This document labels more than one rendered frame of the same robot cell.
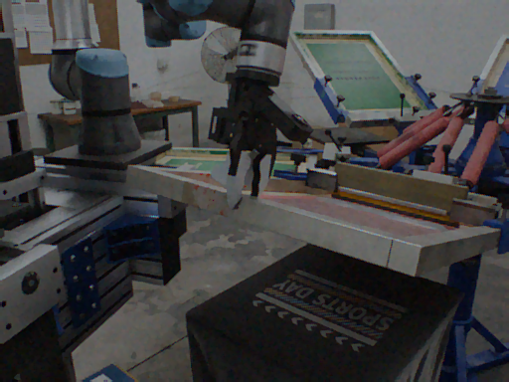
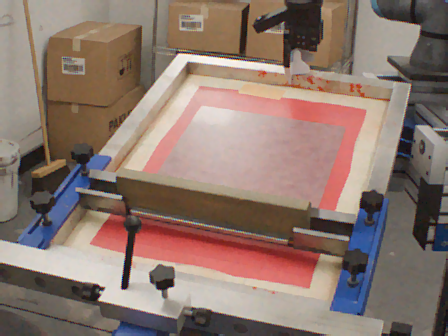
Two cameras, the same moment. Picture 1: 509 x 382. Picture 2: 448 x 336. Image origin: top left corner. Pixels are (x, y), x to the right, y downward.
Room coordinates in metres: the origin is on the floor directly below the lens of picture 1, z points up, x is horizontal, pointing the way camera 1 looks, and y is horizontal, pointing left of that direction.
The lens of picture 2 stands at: (2.30, -0.82, 1.68)
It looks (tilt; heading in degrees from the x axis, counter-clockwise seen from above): 21 degrees down; 157
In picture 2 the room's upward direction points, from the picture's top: 3 degrees clockwise
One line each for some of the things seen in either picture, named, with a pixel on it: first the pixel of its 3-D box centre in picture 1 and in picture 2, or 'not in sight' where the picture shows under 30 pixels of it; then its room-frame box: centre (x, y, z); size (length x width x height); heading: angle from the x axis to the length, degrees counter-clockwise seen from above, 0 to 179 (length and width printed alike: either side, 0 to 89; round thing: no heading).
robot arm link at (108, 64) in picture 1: (101, 78); not in sight; (1.12, 0.37, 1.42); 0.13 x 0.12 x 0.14; 45
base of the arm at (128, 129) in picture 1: (107, 127); not in sight; (1.11, 0.37, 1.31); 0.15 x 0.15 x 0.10
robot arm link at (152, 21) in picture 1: (160, 27); not in sight; (1.37, 0.28, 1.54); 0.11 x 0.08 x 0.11; 45
